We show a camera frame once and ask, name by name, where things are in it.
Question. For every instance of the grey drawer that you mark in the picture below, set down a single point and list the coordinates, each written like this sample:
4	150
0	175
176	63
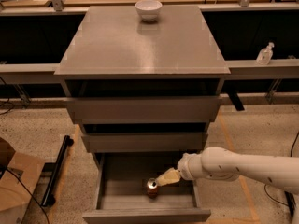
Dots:
186	109
143	142

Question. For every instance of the black bar left floor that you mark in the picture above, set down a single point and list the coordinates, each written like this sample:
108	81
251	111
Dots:
54	169

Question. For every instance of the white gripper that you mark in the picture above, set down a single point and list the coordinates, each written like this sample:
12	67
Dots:
186	167

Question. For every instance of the grey drawer cabinet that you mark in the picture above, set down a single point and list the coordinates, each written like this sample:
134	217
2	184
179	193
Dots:
143	93

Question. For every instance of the open bottom drawer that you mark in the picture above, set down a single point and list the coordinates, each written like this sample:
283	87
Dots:
122	198

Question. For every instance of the white ceramic bowl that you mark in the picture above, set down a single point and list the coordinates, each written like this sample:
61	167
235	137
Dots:
148	10

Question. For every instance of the grey top drawer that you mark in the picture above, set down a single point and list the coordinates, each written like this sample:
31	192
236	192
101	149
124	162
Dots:
186	109

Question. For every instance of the red coke can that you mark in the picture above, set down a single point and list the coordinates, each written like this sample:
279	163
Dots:
152	188

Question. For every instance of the grey metal rail frame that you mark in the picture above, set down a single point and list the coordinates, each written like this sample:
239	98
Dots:
28	70

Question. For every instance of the grey middle drawer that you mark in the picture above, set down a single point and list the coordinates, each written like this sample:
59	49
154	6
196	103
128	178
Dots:
143	142

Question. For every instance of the clear sanitizer pump bottle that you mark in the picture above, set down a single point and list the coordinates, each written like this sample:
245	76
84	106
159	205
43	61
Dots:
265	54

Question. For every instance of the brown cardboard box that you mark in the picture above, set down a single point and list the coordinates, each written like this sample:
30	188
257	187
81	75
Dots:
17	183

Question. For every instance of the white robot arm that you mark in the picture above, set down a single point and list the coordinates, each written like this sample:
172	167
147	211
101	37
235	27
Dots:
217	163

